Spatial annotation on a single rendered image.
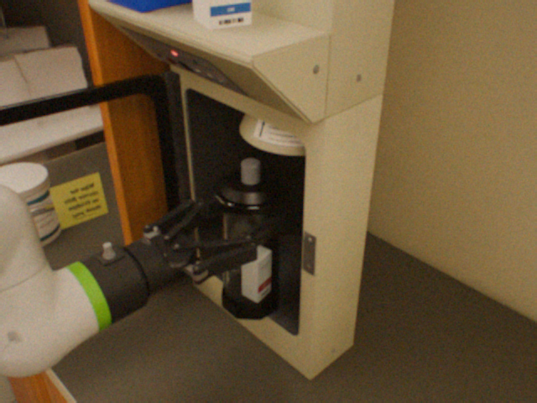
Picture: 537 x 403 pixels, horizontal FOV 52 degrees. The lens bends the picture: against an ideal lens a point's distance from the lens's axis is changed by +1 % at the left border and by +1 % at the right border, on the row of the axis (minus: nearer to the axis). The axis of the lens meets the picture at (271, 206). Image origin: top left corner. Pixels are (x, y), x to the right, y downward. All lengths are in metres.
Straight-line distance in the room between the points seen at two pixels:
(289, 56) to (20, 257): 0.36
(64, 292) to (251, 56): 0.35
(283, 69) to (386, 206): 0.72
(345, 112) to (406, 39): 0.44
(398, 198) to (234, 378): 0.53
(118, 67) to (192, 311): 0.46
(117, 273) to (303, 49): 0.35
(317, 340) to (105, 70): 0.53
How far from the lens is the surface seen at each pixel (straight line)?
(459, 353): 1.04
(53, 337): 0.68
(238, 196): 0.78
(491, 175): 1.08
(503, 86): 1.02
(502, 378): 1.02
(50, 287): 0.68
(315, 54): 0.60
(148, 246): 0.74
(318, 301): 0.83
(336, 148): 0.69
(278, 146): 0.77
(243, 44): 0.58
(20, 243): 0.65
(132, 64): 0.91
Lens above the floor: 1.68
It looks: 34 degrees down
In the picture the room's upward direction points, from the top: straight up
